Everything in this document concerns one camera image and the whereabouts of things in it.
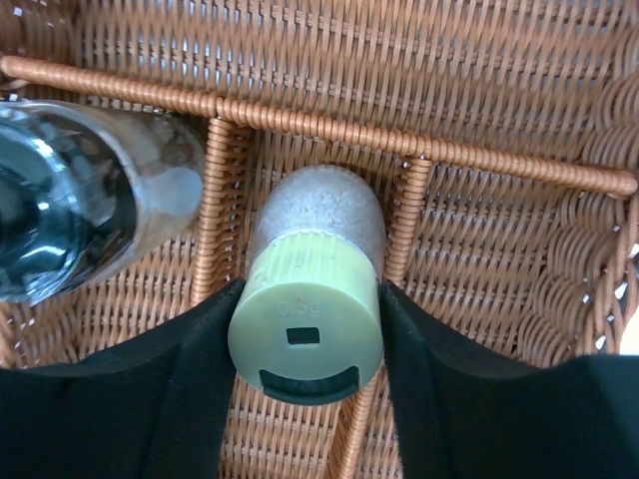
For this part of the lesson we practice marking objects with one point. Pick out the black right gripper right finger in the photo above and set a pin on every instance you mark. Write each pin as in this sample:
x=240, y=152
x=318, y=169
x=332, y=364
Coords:
x=462, y=410

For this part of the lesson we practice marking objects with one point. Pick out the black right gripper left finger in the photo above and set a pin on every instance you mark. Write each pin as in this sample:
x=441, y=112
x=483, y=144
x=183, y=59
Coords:
x=154, y=406

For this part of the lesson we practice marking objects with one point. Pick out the green-capped white spice bottle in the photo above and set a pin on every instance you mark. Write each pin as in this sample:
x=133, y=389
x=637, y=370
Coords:
x=306, y=329

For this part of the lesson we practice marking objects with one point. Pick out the black-capped brown spice bottle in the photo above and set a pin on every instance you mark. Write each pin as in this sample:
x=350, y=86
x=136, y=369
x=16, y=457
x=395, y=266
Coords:
x=85, y=191

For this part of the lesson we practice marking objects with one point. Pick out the brown wicker cutlery tray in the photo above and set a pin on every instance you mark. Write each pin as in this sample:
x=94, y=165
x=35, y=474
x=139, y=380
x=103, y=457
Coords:
x=499, y=137

